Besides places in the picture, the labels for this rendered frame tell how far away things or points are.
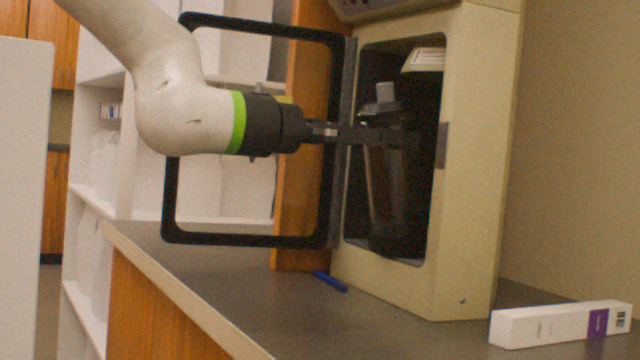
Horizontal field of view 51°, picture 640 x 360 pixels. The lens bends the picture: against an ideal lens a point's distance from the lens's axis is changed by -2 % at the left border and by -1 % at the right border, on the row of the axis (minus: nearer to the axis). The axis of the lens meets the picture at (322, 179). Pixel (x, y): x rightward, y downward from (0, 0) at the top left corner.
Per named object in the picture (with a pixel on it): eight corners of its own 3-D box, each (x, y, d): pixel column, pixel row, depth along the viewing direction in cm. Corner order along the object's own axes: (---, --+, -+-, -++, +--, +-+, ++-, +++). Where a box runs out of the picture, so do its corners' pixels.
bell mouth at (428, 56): (459, 86, 127) (462, 57, 127) (527, 83, 112) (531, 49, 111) (379, 74, 119) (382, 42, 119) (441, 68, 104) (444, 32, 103)
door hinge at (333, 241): (332, 247, 128) (351, 37, 126) (338, 249, 126) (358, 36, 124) (324, 247, 128) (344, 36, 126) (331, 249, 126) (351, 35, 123)
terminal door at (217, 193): (326, 250, 127) (346, 33, 125) (159, 243, 117) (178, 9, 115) (325, 249, 127) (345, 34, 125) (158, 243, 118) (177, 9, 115)
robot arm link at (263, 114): (220, 158, 102) (241, 163, 94) (227, 80, 101) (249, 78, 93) (257, 161, 105) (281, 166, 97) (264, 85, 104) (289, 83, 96)
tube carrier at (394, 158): (408, 228, 120) (397, 106, 116) (445, 238, 110) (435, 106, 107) (355, 241, 115) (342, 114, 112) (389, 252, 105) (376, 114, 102)
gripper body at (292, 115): (285, 101, 96) (342, 108, 101) (262, 101, 104) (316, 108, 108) (280, 154, 97) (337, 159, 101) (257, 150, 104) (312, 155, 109)
